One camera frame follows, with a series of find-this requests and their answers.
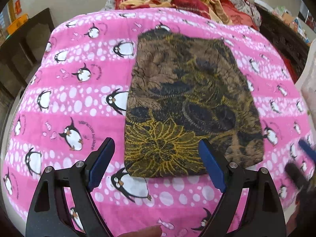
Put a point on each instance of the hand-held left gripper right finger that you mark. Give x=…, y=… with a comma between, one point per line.
x=213, y=165

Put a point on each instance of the orange box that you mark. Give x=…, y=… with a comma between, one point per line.
x=16, y=24

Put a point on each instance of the pile of colourful packets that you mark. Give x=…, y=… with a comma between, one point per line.
x=291, y=22

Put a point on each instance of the pink penguin print blanket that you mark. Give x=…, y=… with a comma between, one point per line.
x=74, y=96

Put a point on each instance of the person's left hand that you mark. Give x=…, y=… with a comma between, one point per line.
x=143, y=232

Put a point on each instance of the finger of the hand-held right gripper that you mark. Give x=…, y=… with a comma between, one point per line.
x=296, y=174
x=307, y=149

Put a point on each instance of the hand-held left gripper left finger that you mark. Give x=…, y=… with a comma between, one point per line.
x=100, y=165

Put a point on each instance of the dark wooden headboard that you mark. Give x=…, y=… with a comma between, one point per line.
x=279, y=37

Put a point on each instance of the dark wooden table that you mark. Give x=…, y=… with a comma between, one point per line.
x=37, y=27

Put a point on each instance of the brown yellow patterned cloth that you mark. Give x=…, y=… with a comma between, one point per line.
x=192, y=91

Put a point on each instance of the red wall poster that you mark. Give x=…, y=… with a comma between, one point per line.
x=18, y=7

